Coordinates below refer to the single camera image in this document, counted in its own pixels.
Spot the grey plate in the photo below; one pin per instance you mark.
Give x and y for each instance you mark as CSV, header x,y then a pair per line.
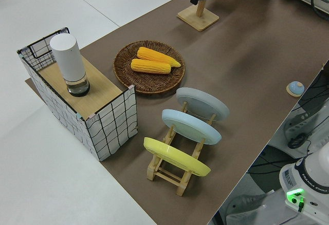
x,y
203,101

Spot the brown table mat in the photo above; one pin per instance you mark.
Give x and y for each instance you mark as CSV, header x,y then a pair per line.
x,y
244,55

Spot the yellow plate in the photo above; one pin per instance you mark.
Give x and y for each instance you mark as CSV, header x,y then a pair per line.
x,y
177,158

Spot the light blue plate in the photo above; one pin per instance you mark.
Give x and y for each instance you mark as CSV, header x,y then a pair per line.
x,y
190,127

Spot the wooden mug stand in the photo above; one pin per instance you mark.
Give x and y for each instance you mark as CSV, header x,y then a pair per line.
x,y
199,17

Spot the white power strip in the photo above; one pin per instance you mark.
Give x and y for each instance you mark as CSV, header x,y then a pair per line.
x,y
299,124

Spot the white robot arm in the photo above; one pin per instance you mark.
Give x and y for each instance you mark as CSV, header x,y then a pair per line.
x,y
316,181

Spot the yellow corn cob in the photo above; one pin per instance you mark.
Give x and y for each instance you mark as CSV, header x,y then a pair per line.
x,y
154,54
151,66

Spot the brown woven wicker basket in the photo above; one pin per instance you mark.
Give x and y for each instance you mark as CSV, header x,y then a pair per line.
x,y
149,83

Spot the blue dome call bell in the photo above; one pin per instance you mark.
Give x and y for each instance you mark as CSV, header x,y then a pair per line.
x,y
296,87

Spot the wooden dish rack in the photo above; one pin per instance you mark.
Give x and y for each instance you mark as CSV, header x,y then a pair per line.
x,y
167,177

